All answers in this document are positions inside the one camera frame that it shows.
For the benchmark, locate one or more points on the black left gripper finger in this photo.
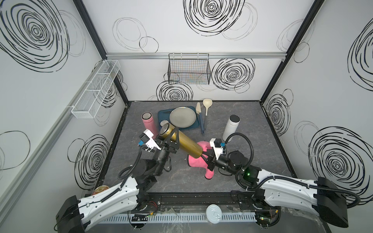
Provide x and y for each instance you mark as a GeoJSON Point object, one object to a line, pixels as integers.
{"type": "Point", "coordinates": [160, 142]}
{"type": "Point", "coordinates": [173, 141]}

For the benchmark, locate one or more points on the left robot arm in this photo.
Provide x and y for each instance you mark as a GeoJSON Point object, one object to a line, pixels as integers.
{"type": "Point", "coordinates": [80, 215]}

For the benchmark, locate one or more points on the gold thermos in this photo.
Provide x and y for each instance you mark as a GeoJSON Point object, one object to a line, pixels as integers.
{"type": "Point", "coordinates": [186, 144]}

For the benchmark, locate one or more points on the blue thermos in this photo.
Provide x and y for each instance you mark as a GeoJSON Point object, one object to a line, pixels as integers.
{"type": "Point", "coordinates": [163, 122]}

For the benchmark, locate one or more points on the black wire basket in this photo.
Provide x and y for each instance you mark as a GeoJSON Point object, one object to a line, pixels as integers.
{"type": "Point", "coordinates": [189, 71]}

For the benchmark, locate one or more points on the white slotted cable duct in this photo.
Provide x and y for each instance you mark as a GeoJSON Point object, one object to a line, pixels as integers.
{"type": "Point", "coordinates": [179, 218]}

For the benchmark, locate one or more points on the grey round plate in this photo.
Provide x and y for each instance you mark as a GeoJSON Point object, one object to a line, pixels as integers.
{"type": "Point", "coordinates": [182, 117]}

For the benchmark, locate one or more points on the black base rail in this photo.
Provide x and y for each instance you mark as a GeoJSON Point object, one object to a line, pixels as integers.
{"type": "Point", "coordinates": [242, 200]}

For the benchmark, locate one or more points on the pink thermos steel lid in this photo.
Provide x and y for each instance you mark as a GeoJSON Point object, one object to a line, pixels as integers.
{"type": "Point", "coordinates": [150, 123]}

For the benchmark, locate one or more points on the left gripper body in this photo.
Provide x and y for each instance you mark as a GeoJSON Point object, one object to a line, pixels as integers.
{"type": "Point", "coordinates": [160, 158]}

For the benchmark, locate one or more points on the tape roll on floor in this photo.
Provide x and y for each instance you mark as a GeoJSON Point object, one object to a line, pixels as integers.
{"type": "Point", "coordinates": [100, 189]}

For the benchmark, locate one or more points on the cream spatula blue handle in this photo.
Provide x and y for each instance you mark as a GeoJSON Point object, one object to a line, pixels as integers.
{"type": "Point", "coordinates": [199, 113]}

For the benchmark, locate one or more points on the aluminium wall rail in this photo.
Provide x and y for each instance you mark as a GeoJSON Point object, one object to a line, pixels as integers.
{"type": "Point", "coordinates": [196, 55]}

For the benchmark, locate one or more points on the white wire rack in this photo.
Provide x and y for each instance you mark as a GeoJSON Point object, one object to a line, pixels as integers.
{"type": "Point", "coordinates": [98, 86]}

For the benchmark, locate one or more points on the white thermos black lid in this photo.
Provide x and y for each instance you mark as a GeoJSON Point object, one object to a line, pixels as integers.
{"type": "Point", "coordinates": [231, 126]}

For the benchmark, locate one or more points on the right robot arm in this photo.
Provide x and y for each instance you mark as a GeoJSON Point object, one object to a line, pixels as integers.
{"type": "Point", "coordinates": [320, 197]}

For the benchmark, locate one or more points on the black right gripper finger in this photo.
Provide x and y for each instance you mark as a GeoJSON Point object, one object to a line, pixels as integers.
{"type": "Point", "coordinates": [210, 158]}
{"type": "Point", "coordinates": [211, 165]}

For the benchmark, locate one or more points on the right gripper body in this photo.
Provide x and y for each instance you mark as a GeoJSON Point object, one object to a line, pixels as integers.
{"type": "Point", "coordinates": [225, 163]}

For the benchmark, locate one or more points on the white round cap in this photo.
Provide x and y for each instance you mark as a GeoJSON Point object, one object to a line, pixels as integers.
{"type": "Point", "coordinates": [214, 214]}

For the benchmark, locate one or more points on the cream ladle grey handle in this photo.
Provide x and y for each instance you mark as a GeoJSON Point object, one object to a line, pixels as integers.
{"type": "Point", "coordinates": [207, 104]}

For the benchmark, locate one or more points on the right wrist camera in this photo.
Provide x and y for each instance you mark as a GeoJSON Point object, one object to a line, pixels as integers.
{"type": "Point", "coordinates": [218, 146]}

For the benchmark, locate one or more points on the teal plastic tray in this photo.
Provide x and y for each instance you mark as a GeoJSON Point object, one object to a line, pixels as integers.
{"type": "Point", "coordinates": [165, 115]}

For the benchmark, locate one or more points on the pink microfiber cloth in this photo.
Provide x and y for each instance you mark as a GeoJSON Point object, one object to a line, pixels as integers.
{"type": "Point", "coordinates": [200, 162]}

